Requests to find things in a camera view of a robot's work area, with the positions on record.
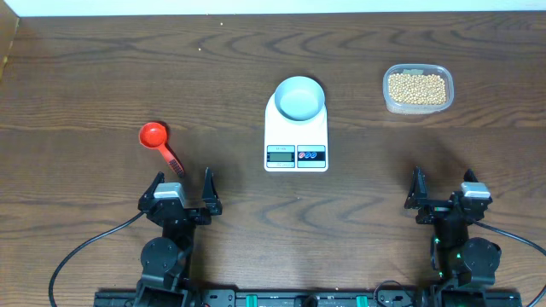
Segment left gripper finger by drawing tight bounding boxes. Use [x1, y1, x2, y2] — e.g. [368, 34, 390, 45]
[201, 167, 218, 208]
[141, 171, 165, 203]

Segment red measuring scoop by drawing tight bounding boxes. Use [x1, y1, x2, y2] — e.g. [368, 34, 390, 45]
[138, 122, 185, 177]

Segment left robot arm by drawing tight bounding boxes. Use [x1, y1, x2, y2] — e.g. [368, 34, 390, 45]
[134, 169, 223, 307]

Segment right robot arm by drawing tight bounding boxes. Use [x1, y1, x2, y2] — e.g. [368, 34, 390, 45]
[404, 167, 502, 306]

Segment white digital kitchen scale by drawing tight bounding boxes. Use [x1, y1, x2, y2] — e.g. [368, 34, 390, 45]
[264, 94, 329, 172]

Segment light grey bowl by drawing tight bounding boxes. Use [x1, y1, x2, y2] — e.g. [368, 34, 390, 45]
[274, 76, 325, 121]

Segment soybeans in container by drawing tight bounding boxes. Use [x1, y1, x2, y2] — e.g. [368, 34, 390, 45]
[387, 73, 447, 105]

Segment clear plastic container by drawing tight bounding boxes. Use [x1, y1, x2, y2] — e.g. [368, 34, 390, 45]
[382, 63, 455, 115]

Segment left black cable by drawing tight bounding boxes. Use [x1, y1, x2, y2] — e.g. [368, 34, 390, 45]
[48, 211, 147, 307]

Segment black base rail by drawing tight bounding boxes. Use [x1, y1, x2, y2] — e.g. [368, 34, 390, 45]
[93, 289, 524, 307]

